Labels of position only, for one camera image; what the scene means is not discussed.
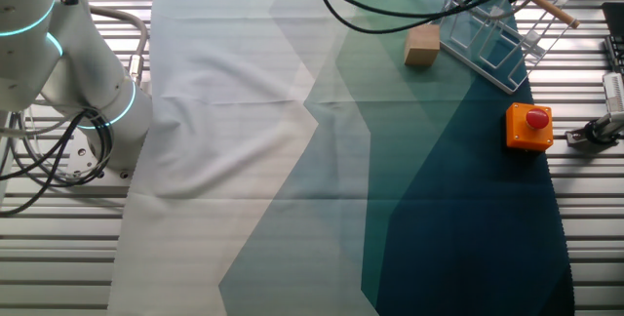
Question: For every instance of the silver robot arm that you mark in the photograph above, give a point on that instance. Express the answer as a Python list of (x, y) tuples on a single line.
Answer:
[(49, 62)]

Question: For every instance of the wooden rod of rack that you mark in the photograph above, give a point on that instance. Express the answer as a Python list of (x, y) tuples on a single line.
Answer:
[(556, 11)]

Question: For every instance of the small wooden block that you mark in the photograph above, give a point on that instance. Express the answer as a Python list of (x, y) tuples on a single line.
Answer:
[(421, 45)]

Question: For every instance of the black keyboard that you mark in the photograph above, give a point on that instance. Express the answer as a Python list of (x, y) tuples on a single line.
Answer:
[(615, 28)]

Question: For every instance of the orange box with red button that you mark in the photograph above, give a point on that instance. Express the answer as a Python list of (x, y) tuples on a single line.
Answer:
[(529, 128)]

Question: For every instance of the blue green white tablecloth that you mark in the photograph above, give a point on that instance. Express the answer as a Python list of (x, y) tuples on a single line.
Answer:
[(244, 160)]

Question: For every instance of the silver depth camera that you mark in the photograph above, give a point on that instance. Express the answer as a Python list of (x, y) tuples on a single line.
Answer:
[(615, 92)]

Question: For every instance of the metal base plate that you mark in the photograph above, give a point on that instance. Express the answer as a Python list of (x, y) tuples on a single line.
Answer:
[(80, 152)]

